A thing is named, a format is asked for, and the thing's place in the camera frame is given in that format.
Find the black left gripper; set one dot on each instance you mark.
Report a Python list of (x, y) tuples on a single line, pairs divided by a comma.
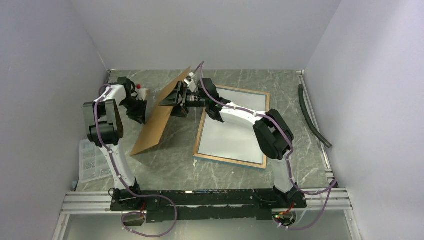
[(140, 114)]

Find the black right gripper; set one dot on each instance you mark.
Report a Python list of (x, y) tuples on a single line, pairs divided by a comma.
[(180, 110)]

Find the brown frame backing board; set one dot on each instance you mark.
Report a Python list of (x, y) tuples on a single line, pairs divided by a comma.
[(152, 132)]

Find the blue wooden picture frame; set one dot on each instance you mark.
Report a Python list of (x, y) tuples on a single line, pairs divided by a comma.
[(228, 162)]

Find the hot air balloon photo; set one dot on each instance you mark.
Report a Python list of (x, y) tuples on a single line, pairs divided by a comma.
[(232, 139)]

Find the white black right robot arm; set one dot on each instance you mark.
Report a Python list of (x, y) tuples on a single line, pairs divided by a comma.
[(274, 137)]

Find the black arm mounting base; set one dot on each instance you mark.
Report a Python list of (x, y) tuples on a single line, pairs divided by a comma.
[(183, 205)]

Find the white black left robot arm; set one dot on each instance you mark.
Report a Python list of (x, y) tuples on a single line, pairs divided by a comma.
[(105, 129)]

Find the clear plastic screw box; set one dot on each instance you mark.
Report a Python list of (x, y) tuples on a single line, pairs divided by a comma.
[(92, 163)]

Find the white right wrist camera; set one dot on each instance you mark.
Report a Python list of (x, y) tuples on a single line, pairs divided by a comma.
[(190, 83)]

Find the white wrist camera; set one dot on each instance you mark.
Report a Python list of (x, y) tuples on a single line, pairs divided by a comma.
[(190, 83), (141, 93)]

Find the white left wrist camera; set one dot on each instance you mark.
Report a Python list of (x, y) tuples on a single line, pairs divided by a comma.
[(141, 93)]

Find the aluminium extrusion rail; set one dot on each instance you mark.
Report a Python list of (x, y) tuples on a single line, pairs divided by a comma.
[(99, 202)]

